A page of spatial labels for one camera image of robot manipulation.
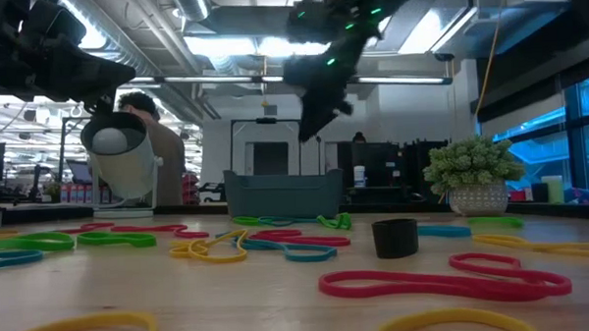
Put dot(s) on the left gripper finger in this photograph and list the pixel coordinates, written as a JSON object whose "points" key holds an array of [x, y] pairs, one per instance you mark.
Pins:
{"points": [[109, 76], [101, 104]]}

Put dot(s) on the teal rubber band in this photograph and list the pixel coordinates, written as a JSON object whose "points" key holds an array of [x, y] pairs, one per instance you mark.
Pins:
{"points": [[286, 220], [263, 244], [40, 256]]}

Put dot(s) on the bright green rubber band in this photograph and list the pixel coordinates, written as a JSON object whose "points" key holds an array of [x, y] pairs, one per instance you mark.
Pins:
{"points": [[338, 223]]}

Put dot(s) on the red rubber band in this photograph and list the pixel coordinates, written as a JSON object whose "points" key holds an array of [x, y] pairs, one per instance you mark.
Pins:
{"points": [[323, 286], [198, 234], [347, 240]]}

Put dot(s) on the black cylindrical cup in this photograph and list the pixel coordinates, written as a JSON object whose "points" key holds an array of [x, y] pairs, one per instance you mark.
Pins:
{"points": [[395, 240]]}

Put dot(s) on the blue rubber band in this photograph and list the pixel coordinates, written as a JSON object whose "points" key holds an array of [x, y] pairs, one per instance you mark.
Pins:
{"points": [[444, 231]]}

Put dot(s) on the yellow rubber band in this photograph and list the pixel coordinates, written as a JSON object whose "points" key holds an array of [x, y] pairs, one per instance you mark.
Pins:
{"points": [[548, 248], [93, 319], [219, 259]]}

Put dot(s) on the teal plastic bin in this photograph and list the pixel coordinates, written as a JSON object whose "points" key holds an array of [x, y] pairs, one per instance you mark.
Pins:
{"points": [[283, 195]]}

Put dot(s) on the person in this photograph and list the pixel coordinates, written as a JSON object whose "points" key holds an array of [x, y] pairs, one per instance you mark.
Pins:
{"points": [[358, 137], [169, 155]]}

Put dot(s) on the dark monitor screen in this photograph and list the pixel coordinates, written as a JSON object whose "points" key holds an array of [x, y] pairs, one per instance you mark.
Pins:
{"points": [[270, 159]]}

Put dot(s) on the open laptop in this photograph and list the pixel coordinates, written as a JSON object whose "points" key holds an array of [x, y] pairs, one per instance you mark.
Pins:
{"points": [[80, 171]]}

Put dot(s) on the white wipes canister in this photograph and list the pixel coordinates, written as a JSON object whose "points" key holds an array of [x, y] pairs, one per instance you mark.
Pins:
{"points": [[359, 176]]}

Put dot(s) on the white spotlight lamp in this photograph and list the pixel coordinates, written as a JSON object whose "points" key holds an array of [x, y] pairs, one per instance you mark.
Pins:
{"points": [[128, 171]]}

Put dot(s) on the black cabinet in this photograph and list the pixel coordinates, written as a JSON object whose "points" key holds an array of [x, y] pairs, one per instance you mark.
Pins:
{"points": [[388, 167]]}

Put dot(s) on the pink product boxes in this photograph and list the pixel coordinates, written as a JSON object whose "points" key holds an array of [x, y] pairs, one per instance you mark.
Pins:
{"points": [[79, 193]]}

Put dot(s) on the long light bar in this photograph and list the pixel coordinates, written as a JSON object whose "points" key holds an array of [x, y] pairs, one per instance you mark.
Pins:
{"points": [[213, 79]]}

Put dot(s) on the red stacked object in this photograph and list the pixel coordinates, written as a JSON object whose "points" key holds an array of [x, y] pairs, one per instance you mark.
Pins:
{"points": [[191, 189]]}

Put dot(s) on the potted green succulent plant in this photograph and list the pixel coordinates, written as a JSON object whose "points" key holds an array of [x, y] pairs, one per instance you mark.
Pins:
{"points": [[471, 164]]}

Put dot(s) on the small red object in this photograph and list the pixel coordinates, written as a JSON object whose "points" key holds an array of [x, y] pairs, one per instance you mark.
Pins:
{"points": [[517, 196]]}

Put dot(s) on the pale green cup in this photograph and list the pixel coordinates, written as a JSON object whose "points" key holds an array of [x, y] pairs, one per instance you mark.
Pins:
{"points": [[553, 190]]}

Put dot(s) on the black gantry frame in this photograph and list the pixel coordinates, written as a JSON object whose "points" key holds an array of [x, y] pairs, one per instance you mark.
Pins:
{"points": [[266, 120]]}

